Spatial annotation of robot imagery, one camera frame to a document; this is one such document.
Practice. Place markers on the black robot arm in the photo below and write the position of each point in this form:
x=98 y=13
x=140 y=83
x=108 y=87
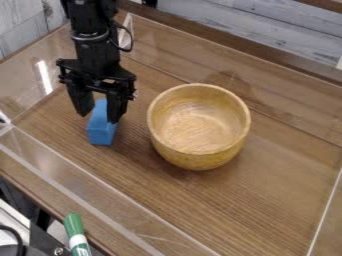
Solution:
x=90 y=17

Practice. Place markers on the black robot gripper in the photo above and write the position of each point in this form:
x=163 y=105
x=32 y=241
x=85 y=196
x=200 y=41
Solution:
x=96 y=70

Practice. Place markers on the blue rectangular block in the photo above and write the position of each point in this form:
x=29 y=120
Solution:
x=100 y=130

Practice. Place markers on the clear acrylic corner bracket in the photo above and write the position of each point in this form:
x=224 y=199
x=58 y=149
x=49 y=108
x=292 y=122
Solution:
x=125 y=33

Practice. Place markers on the clear acrylic tray wall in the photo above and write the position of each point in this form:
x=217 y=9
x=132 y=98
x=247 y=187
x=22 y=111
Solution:
x=120 y=227

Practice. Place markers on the green white marker pen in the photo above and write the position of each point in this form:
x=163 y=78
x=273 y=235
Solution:
x=77 y=242

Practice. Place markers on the brown wooden bowl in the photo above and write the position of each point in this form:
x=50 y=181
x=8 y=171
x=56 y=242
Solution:
x=197 y=123

